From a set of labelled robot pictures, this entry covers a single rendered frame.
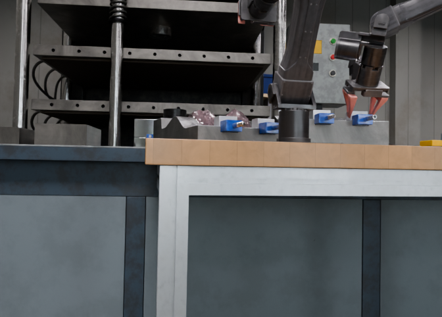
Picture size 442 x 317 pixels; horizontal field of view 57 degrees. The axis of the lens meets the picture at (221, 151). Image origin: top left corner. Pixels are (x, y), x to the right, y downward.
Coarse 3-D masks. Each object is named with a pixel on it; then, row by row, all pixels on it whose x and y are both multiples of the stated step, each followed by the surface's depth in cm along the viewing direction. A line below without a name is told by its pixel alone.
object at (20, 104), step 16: (16, 0) 182; (16, 16) 181; (16, 32) 180; (64, 32) 249; (16, 48) 180; (256, 48) 257; (16, 64) 180; (16, 80) 179; (64, 80) 247; (272, 80) 192; (16, 96) 179; (64, 96) 247; (256, 96) 256; (16, 112) 179; (272, 112) 190
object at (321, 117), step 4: (312, 112) 115; (316, 112) 115; (320, 112) 115; (324, 112) 115; (328, 112) 115; (312, 116) 115; (316, 116) 112; (320, 116) 110; (324, 116) 111; (328, 116) 108; (332, 116) 105; (316, 120) 112; (320, 120) 110; (324, 120) 111; (328, 120) 111; (332, 120) 111; (320, 124) 114; (324, 124) 114; (328, 124) 114
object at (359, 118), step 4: (352, 112) 115; (356, 112) 115; (360, 112) 115; (364, 112) 116; (352, 116) 115; (356, 116) 112; (360, 116) 111; (364, 116) 111; (368, 116) 108; (372, 116) 106; (376, 116) 106; (356, 120) 112; (360, 120) 111; (364, 120) 111; (368, 120) 109; (372, 120) 112; (356, 124) 112; (360, 124) 112; (364, 124) 112; (368, 124) 112
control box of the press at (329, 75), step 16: (288, 32) 209; (320, 32) 204; (336, 32) 205; (320, 48) 204; (320, 64) 204; (336, 64) 204; (320, 80) 203; (336, 80) 204; (320, 96) 203; (336, 96) 204
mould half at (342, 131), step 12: (276, 120) 141; (312, 120) 114; (336, 120) 114; (348, 120) 114; (312, 132) 113; (324, 132) 114; (336, 132) 114; (348, 132) 114; (360, 132) 114; (372, 132) 115; (384, 132) 115; (372, 144) 115; (384, 144) 115
